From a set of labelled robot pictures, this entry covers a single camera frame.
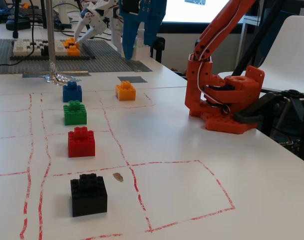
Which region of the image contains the green brick block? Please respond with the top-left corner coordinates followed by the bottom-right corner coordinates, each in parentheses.
top-left (63, 100), bottom-right (88, 126)

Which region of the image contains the white brick block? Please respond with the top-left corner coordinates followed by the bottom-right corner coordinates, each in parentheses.
top-left (131, 28), bottom-right (151, 62)

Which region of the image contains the black table clamp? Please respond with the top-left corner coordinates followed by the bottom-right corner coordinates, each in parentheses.
top-left (233, 89), bottom-right (304, 125)

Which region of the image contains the white chair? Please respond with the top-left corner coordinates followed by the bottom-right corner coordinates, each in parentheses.
top-left (218, 15), bottom-right (304, 94)

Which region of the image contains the blue brick block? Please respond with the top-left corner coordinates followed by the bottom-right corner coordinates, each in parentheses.
top-left (62, 80), bottom-right (83, 103)

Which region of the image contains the metal pole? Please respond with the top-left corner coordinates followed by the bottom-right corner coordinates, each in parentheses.
top-left (45, 0), bottom-right (56, 76)

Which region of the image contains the black stand post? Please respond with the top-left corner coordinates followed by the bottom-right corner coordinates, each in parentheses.
top-left (12, 0), bottom-right (20, 40)

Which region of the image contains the orange brick stack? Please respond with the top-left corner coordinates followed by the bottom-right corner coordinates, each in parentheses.
top-left (62, 37), bottom-right (81, 57)

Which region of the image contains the crumpled aluminium foil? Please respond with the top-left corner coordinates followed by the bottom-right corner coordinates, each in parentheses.
top-left (39, 62), bottom-right (82, 87)

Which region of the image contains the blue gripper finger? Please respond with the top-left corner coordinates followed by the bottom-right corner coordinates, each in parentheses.
top-left (121, 12), bottom-right (143, 61)
top-left (142, 21), bottom-right (159, 48)

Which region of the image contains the red brick block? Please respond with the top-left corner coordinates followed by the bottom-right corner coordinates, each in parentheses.
top-left (67, 126), bottom-right (96, 158)

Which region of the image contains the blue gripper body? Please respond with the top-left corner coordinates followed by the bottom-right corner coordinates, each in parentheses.
top-left (118, 0), bottom-right (168, 26)

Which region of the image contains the green circuit board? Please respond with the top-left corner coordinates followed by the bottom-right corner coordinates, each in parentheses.
top-left (280, 139), bottom-right (303, 156)

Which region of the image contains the orange brick block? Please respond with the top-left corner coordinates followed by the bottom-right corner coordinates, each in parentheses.
top-left (115, 80), bottom-right (137, 101)

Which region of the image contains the black brick block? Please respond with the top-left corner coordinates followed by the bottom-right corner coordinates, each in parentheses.
top-left (70, 173), bottom-right (108, 218)

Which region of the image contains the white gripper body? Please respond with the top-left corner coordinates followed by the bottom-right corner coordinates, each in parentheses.
top-left (81, 0), bottom-right (120, 36)

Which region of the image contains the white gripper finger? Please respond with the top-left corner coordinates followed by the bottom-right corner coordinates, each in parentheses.
top-left (75, 26), bottom-right (100, 44)
top-left (74, 15), bottom-right (92, 39)

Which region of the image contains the white and black brick mosaic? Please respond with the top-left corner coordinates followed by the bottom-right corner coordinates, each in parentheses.
top-left (11, 38), bottom-right (68, 58)

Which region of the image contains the grey studded baseplate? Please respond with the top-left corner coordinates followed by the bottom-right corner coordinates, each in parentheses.
top-left (0, 38), bottom-right (153, 75)

